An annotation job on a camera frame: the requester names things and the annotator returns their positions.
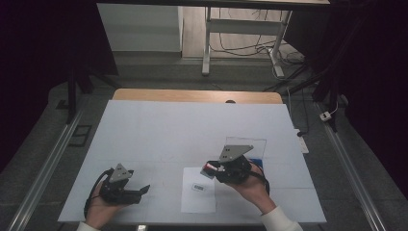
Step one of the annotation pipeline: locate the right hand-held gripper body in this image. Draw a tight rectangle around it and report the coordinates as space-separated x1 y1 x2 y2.
213 144 255 185

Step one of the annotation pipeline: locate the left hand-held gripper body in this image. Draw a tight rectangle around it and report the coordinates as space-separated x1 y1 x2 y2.
98 162 142 207

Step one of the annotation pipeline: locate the red stamp with grey base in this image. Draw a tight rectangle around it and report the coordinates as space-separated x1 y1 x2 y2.
200 162 219 179

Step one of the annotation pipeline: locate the clear plastic bag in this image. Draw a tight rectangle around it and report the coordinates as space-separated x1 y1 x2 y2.
223 137 268 170

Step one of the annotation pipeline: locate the person's left hand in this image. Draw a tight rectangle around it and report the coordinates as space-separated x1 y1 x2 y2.
84 180 130 231

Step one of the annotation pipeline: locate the person's right hand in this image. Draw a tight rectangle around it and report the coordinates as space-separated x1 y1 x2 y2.
224 163 277 215

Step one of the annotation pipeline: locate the white paper sheet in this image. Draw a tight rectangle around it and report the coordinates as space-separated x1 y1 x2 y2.
180 167 217 215

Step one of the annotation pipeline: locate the large white table mat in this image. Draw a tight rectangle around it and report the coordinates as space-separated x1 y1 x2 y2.
57 99 328 224

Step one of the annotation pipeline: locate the white power strip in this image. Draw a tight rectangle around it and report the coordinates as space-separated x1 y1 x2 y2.
293 128 310 155

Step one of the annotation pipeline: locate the black tripod stand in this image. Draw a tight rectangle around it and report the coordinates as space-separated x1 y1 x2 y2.
263 59 342 133

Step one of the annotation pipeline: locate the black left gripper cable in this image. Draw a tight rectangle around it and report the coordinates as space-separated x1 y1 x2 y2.
83 168 115 219

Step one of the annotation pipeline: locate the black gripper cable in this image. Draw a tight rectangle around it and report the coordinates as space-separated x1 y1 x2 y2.
248 166 271 196
83 168 115 219

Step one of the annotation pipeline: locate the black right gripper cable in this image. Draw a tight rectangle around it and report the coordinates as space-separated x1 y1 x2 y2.
248 166 271 196

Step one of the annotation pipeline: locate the metal floor rail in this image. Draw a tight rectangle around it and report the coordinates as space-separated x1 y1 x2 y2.
5 105 87 231
315 101 388 231

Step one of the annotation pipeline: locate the black floor cable tangle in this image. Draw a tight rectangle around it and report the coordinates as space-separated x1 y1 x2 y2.
209 7 306 65

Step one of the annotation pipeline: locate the white desk frame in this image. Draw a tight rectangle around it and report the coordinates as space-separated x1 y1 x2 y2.
201 5 293 79

